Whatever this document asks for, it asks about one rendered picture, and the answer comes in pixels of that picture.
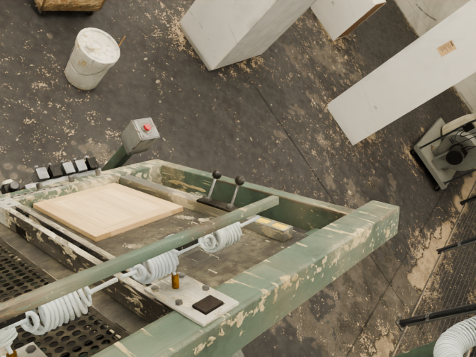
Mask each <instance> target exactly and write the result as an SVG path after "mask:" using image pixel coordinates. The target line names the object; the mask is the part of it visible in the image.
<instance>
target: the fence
mask: <svg viewBox="0 0 476 357"><path fill-rule="evenodd" d="M120 185H122V186H126V187H128V188H132V189H134V190H136V191H140V192H143V193H146V194H148V195H151V196H154V197H157V198H160V199H162V200H166V201H169V202H171V203H174V204H177V205H180V206H183V207H185V208H188V209H191V210H194V211H196V212H199V213H202V214H205V215H208V216H211V217H214V218H216V217H219V216H221V215H224V214H227V213H228V212H226V211H224V210H219V209H217V208H213V207H210V206H208V205H204V204H202V203H198V202H196V200H197V199H199V198H201V197H198V196H196V195H192V194H190V193H185V192H183V191H179V190H176V189H173V188H169V187H167V186H163V185H160V184H158V183H154V182H151V181H147V180H144V179H142V178H138V177H136V176H131V175H126V176H121V177H120ZM256 216H258V215H252V216H250V217H248V218H245V219H243V220H240V221H239V223H240V224H242V223H244V222H246V221H248V220H250V219H252V218H254V217H256ZM259 217H261V218H263V219H266V220H270V221H271V222H269V223H267V224H266V223H263V222H259V221H257V220H255V221H253V222H251V223H249V224H247V225H245V226H243V228H245V229H248V230H251V231H253V232H257V233H259V234H262V235H265V236H267V237H271V238H274V239H277V240H279V241H282V242H284V241H286V240H288V239H290V238H292V237H293V226H290V225H287V224H284V223H282V222H277V221H275V220H271V219H268V218H265V217H262V216H259ZM275 223H279V224H282V225H285V226H288V227H286V228H285V229H281V228H279V227H274V226H272V225H273V224H275Z"/></svg>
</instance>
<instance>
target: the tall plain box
mask: <svg viewBox="0 0 476 357"><path fill-rule="evenodd" d="M314 2H316V0H195V1H194V3H193V5H192V6H191V7H190V8H189V10H188V11H187V12H186V14H185V15H184V17H183V18H182V19H181V21H180V24H181V25H182V26H181V27H180V29H181V31H182V32H183V34H184V35H185V36H186V38H187V39H188V41H189V43H190V44H191V45H192V47H193V49H194V50H195V51H196V53H197V54H198V56H199V57H200V58H201V60H202V61H203V63H204V65H205V66H206V67H207V69H208V71H211V70H214V69H218V68H220V67H224V66H227V65H229V64H233V63H235V62H240V61H242V60H246V59H249V58H251V57H255V56H257V55H261V54H262V53H263V52H265V51H266V50H267V49H268V48H269V47H270V46H271V45H272V44H273V43H274V42H275V41H276V40H277V39H278V38H279V37H280V36H281V35H282V34H283V33H284V32H285V31H286V30H287V29H288V28H289V27H290V26H291V25H292V24H293V23H294V22H295V21H296V20H297V19H298V18H299V17H300V16H301V15H302V14H303V13H304V12H306V10H308V8H309V7H311V5H313V3H314Z"/></svg>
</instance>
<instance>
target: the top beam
mask: <svg viewBox="0 0 476 357"><path fill-rule="evenodd" d="M399 214H400V207H399V206H396V205H390V204H387V203H381V202H378V201H374V200H372V201H370V202H369V203H366V204H365V205H363V206H361V207H360V208H358V209H356V210H354V211H353V212H350V213H349V214H347V215H345V216H343V217H341V218H340V219H338V220H336V221H334V222H333V223H331V224H329V225H327V226H326V227H323V228H321V229H320V230H318V231H316V232H314V233H313V234H311V235H309V236H307V237H305V238H304V239H301V240H300V241H298V242H296V243H294V244H293V245H291V246H289V247H288V248H286V249H284V250H282V251H280V252H278V253H277V254H275V255H273V256H271V257H269V258H268V259H266V260H264V261H262V262H261V263H258V264H257V265H255V266H253V267H251V268H250V269H248V270H246V271H244V272H243V273H240V274H239V275H237V276H235V277H233V278H231V279H230V280H228V281H226V282H224V283H223V284H221V285H219V286H217V287H216V288H213V289H214V290H216V291H219V292H221V293H223V294H225V295H227V296H229V297H231V298H233V299H234V300H236V301H238V302H239V305H237V306H236V307H235V308H233V309H231V310H230V311H229V312H226V313H225V314H223V315H222V316H220V317H218V318H217V319H216V320H214V321H212V322H211V323H209V324H207V325H206V326H204V327H202V326H200V325H199V324H197V323H195V322H194V321H192V320H190V319H189V318H187V317H185V316H183V315H182V314H181V313H179V312H177V311H176V310H174V311H172V312H170V313H168V314H166V315H165V316H163V317H161V318H159V319H158V320H156V321H154V322H152V323H151V324H148V325H147V326H145V327H143V328H141V329H140V330H138V331H136V332H134V333H133V334H131V335H129V336H127V337H125V338H124V339H121V340H120V341H118V342H116V343H114V344H113V345H111V346H109V347H107V348H105V349H104V350H102V351H100V352H98V353H96V354H94V355H93V356H91V357H230V356H232V355H233V354H235V353H236V352H238V350H240V349H241V348H243V347H244V346H246V345H247V344H248V343H249V342H251V341H252V340H254V339H255V338H256V337H258V336H259V335H260V334H262V333H263V332H265V331H266V330H267V329H268V328H270V327H271V326H273V325H274V324H275V323H276V322H278V321H279V320H281V319H282V318H284V316H286V315H288V314H289V313H290V312H292V311H293V310H294V309H295V308H297V307H298V306H300V305H301V304H302V303H304V302H305V301H306V300H308V299H309V298H311V297H312V296H313V295H315V294H316V293H318V292H319V291H320V290H321V289H322V288H324V287H325V286H327V285H328V284H330V283H331V282H332V281H334V280H335V279H336V278H338V277H339V276H340V275H341V274H343V273H345V272H346V271H347V270H349V269H350V268H351V267H352V266H354V265H355V264H357V263H358V262H359V261H361V260H362V259H364V258H365V257H366V256H367V255H369V254H370V253H372V252H373V251H375V250H376V249H377V248H378V247H380V246H381V245H382V244H384V243H385V242H386V241H388V240H389V239H391V238H392V237H393V236H395V235H396V234H397V229H398V222H399Z"/></svg>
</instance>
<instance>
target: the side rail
mask: <svg viewBox="0 0 476 357"><path fill-rule="evenodd" d="M161 167H162V181H163V185H164V186H168V187H170V188H175V189H177V190H180V191H183V192H186V193H190V192H193V193H195V192H199V193H204V194H206V195H207V196H208V194H209V192H210V188H211V185H212V184H213V180H214V178H213V176H212V173H210V172H206V171H201V170H198V169H193V168H190V167H187V166H181V165H179V164H174V163H171V162H170V163H167V164H162V166H161ZM236 186H237V185H236V183H235V181H234V178H229V177H226V176H221V178H219V179H217V180H216V182H215V185H214V188H213V190H212V194H211V196H210V197H211V198H213V199H215V200H219V201H222V202H225V203H229V204H230V203H231V201H232V197H233V195H234V191H235V188H236ZM269 196H278V197H279V204H278V205H276V206H273V207H272V208H269V209H267V210H264V211H262V212H259V213H257V214H256V215H260V216H262V217H267V218H269V219H272V220H275V221H278V222H282V223H285V224H287V225H291V226H294V227H298V228H300V229H303V230H307V231H310V230H312V229H314V228H317V229H321V228H323V227H326V226H327V225H329V224H331V223H333V222H334V221H336V220H338V219H340V218H341V217H343V216H345V215H347V214H349V213H351V212H353V211H354V209H351V208H346V207H343V206H340V205H335V204H331V203H326V202H323V201H320V200H315V199H312V198H307V197H304V196H301V195H295V194H292V193H287V192H284V191H280V190H276V189H273V188H268V187H265V186H260V185H256V184H253V183H249V182H244V184H243V185H241V186H239V189H238V191H237V194H236V197H235V199H234V203H233V205H236V206H238V207H241V208H242V207H244V206H246V205H249V204H252V203H255V202H257V201H259V200H262V199H264V198H267V197H269Z"/></svg>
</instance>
